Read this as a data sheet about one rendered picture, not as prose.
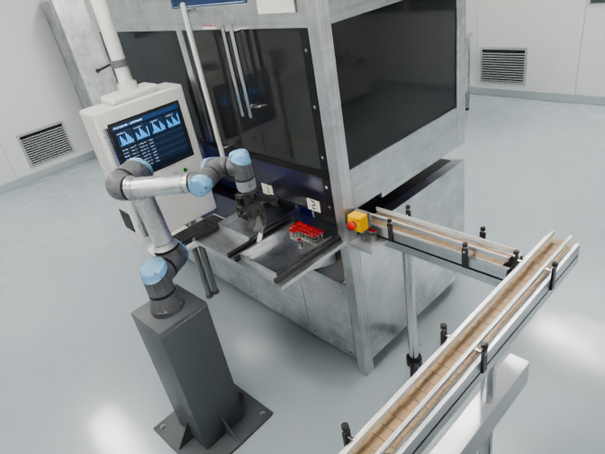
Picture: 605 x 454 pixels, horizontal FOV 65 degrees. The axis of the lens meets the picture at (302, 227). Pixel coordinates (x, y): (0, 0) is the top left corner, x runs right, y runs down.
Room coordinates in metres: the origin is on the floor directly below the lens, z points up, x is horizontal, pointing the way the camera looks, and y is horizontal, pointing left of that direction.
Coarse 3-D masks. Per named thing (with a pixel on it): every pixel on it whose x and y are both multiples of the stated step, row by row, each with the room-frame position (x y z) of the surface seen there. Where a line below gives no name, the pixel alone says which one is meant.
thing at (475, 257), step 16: (384, 224) 1.84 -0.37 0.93; (400, 224) 1.76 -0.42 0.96; (416, 224) 1.78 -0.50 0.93; (432, 224) 1.70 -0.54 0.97; (400, 240) 1.73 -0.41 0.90; (416, 240) 1.66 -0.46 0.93; (432, 240) 1.65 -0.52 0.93; (448, 240) 1.57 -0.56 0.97; (464, 240) 1.60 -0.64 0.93; (480, 240) 1.53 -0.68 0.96; (416, 256) 1.67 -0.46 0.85; (432, 256) 1.60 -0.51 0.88; (448, 256) 1.54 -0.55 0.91; (464, 256) 1.48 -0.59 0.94; (480, 256) 1.48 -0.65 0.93; (496, 256) 1.42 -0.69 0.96; (512, 256) 1.44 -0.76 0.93; (464, 272) 1.49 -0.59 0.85; (480, 272) 1.44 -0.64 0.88; (496, 272) 1.39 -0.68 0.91
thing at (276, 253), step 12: (288, 228) 2.03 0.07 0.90; (264, 240) 1.94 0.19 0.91; (276, 240) 1.96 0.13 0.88; (288, 240) 1.94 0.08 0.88; (324, 240) 1.83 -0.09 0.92; (252, 252) 1.89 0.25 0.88; (264, 252) 1.87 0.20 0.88; (276, 252) 1.85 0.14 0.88; (288, 252) 1.83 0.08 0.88; (300, 252) 1.81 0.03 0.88; (252, 264) 1.78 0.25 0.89; (264, 264) 1.78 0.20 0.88; (276, 264) 1.76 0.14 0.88; (288, 264) 1.69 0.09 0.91; (276, 276) 1.65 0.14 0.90
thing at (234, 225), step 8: (264, 208) 2.31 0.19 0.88; (272, 208) 2.30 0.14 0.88; (280, 208) 2.28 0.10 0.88; (288, 208) 2.26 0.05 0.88; (296, 208) 2.18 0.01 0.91; (232, 216) 2.24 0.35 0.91; (272, 216) 2.20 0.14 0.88; (280, 216) 2.19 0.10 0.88; (224, 224) 2.20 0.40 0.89; (232, 224) 2.20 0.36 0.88; (240, 224) 2.18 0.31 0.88; (272, 224) 2.08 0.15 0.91; (232, 232) 2.09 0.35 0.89; (240, 232) 2.10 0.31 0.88; (248, 232) 2.08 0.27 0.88; (256, 232) 2.01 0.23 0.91; (248, 240) 1.98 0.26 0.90
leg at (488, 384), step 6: (492, 372) 1.11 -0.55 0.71; (486, 378) 1.12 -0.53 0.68; (492, 378) 1.11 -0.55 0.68; (486, 384) 1.12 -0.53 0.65; (492, 384) 1.11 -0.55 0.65; (486, 390) 1.12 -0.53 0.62; (492, 390) 1.11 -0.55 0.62; (486, 396) 1.12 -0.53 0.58; (492, 396) 1.11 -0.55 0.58; (486, 402) 1.12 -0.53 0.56; (492, 402) 1.11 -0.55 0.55; (492, 432) 1.12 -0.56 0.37; (486, 444) 1.11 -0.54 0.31; (480, 450) 1.13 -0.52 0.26; (486, 450) 1.11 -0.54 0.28
